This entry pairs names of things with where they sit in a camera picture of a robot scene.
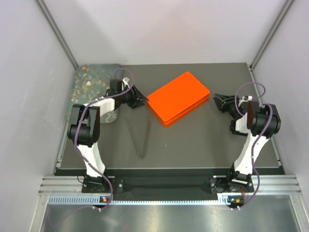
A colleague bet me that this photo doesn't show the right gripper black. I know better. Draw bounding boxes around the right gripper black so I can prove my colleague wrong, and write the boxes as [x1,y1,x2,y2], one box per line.
[214,93,240,120]

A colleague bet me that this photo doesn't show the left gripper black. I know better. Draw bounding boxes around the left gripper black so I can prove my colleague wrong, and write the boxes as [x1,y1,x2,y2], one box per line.
[118,84,149,108]

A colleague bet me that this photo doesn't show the orange box lid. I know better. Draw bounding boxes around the orange box lid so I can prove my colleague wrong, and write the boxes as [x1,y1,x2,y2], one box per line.
[147,72,211,121]

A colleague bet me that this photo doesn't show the metal tongs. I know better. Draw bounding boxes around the metal tongs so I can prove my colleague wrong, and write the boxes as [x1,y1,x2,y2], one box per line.
[125,112,152,161]

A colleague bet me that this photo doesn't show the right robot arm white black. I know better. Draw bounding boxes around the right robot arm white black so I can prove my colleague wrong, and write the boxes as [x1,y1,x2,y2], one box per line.
[210,94,281,193]

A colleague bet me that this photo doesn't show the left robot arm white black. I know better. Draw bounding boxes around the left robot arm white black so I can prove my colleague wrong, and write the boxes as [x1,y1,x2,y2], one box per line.
[67,78,149,192]

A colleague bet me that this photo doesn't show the orange chocolate box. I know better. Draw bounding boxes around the orange chocolate box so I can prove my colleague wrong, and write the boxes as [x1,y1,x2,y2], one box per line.
[151,96,209,128]

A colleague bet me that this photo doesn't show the floral blue tray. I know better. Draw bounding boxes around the floral blue tray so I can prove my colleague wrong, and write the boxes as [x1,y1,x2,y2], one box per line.
[65,64,122,122]

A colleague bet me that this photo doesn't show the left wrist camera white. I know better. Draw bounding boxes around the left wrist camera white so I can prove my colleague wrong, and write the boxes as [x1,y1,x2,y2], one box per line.
[109,77,129,95]

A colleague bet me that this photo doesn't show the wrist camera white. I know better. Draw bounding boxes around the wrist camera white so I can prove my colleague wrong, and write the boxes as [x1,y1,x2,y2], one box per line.
[239,96,253,104]
[109,77,129,95]

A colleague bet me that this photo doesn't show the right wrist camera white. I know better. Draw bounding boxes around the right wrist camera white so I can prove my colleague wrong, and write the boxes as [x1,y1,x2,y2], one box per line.
[239,96,253,104]

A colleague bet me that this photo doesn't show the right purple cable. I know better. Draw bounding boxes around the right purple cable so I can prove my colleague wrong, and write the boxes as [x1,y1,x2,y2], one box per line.
[235,82,273,210]

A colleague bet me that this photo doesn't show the black mounting base rail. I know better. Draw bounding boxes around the black mounting base rail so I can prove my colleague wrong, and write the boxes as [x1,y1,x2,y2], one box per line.
[38,166,302,206]

